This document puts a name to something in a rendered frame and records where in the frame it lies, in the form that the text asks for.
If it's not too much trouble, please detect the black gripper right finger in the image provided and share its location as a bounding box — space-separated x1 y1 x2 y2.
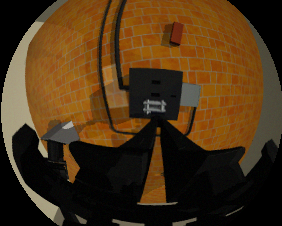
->
160 119 246 203

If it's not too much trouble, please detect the small reddish-brown block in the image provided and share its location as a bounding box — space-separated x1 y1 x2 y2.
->
170 22 183 46

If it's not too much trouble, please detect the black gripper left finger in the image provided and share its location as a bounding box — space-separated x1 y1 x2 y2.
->
69 118 157 203

